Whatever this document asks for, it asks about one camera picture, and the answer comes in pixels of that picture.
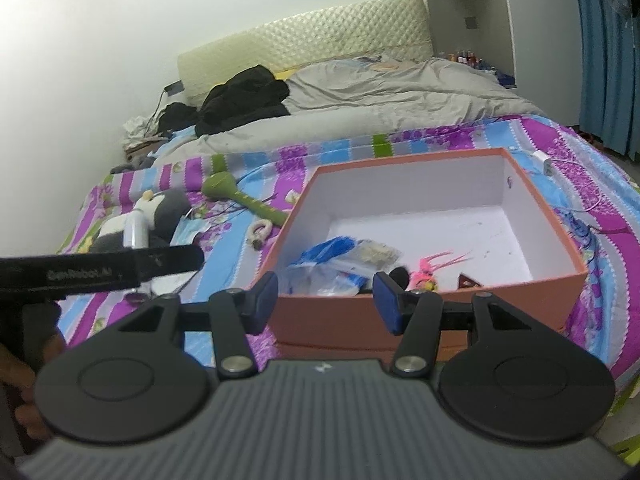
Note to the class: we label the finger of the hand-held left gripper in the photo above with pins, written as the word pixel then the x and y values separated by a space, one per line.
pixel 172 260

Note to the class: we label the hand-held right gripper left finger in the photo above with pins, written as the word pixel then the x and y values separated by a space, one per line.
pixel 265 300

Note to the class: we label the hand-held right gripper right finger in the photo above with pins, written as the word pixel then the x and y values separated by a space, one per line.
pixel 385 305

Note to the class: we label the red pink tasselled ornament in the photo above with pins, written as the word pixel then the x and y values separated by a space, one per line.
pixel 425 272

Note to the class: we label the clear packet beige contents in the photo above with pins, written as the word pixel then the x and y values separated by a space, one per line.
pixel 375 252

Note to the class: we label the blue face mask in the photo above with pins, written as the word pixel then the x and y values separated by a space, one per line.
pixel 320 282

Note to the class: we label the orange cardboard box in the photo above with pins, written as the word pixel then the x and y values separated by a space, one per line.
pixel 325 320

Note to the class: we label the dark red triangular item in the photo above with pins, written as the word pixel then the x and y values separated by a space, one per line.
pixel 468 281

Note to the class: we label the person's left hand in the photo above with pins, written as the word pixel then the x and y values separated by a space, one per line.
pixel 15 365

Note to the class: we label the white paper card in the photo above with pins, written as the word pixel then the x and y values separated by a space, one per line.
pixel 172 284

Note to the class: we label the white tube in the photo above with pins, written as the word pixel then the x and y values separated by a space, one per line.
pixel 135 232

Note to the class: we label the grey white penguin plush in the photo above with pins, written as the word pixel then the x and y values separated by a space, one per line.
pixel 170 210

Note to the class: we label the green plush massage hammer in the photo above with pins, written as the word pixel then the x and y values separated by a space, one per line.
pixel 220 185

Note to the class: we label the dark grey cloth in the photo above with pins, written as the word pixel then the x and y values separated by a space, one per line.
pixel 132 164

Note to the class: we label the light blue pillow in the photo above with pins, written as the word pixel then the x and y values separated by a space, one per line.
pixel 177 145

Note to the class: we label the white crumpled cloth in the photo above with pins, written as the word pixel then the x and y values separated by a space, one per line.
pixel 140 130

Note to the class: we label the small dark garment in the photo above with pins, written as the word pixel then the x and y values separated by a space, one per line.
pixel 177 115

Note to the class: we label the black jacket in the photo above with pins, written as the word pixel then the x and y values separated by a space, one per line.
pixel 240 97

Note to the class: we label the grey duvet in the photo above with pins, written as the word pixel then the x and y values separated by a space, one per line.
pixel 375 100

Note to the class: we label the white charger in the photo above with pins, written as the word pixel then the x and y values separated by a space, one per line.
pixel 544 161

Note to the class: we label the striped floral bedsheet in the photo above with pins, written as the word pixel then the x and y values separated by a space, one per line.
pixel 600 310

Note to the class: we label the yellow pillow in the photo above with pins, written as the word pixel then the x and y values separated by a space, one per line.
pixel 285 74

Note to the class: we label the peach cloth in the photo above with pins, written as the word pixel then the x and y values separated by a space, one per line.
pixel 386 65

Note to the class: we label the cream quilted headboard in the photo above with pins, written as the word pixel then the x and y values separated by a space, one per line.
pixel 300 35

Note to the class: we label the row of small bottles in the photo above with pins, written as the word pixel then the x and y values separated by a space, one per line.
pixel 467 59

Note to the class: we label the white wardrobe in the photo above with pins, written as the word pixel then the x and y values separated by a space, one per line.
pixel 540 35

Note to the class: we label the blue curtain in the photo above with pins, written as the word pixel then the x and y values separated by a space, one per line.
pixel 610 85

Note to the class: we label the black wall socket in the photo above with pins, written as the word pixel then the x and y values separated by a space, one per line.
pixel 173 87

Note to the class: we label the grey wall switch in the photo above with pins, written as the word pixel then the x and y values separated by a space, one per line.
pixel 471 22

